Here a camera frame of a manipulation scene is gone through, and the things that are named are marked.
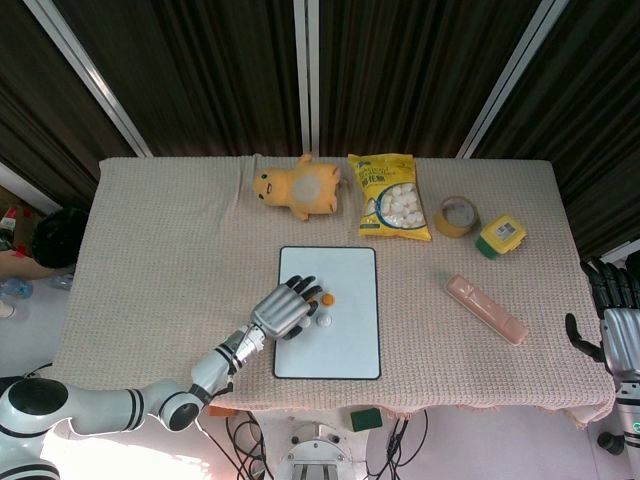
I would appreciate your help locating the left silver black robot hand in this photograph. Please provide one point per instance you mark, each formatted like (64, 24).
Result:
(280, 310)

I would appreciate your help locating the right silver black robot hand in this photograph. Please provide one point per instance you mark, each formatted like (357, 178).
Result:
(622, 340)

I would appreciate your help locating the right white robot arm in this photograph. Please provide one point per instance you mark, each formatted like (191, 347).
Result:
(629, 410)

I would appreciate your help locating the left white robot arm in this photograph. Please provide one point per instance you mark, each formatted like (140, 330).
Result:
(150, 400)

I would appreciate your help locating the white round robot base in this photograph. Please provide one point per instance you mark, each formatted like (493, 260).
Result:
(314, 452)

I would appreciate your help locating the orange round magnet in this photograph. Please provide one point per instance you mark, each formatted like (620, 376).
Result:
(328, 299)

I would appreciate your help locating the white magnetic board black rim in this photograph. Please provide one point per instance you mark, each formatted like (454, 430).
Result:
(350, 340)

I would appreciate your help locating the black round knob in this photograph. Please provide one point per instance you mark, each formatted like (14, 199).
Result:
(609, 443)

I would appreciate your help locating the yellow plush toy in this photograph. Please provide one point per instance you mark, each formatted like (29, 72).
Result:
(297, 190)

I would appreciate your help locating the beige knitted tablecloth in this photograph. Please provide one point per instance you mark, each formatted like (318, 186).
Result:
(165, 240)

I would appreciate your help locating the green block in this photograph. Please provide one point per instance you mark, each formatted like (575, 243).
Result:
(366, 419)

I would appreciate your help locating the pink long case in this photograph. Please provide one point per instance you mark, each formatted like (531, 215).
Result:
(485, 307)

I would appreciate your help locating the yellow marshmallow bag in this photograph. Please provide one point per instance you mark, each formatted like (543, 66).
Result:
(392, 200)

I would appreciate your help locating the yellow green small box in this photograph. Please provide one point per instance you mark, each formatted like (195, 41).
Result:
(502, 236)

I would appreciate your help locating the yellow tape roll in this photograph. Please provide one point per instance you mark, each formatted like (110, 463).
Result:
(456, 217)

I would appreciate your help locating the black bag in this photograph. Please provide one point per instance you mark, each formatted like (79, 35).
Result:
(57, 237)

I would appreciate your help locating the dark brown curtain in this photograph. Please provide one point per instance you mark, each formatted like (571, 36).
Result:
(210, 75)

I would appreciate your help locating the brown cardboard box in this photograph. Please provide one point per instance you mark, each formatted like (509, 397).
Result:
(20, 267)

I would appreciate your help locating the clear plastic bottle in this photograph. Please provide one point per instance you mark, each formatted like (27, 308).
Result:
(12, 289)

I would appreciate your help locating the white metal frame post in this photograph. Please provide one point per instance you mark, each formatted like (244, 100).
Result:
(90, 75)
(510, 80)
(306, 75)

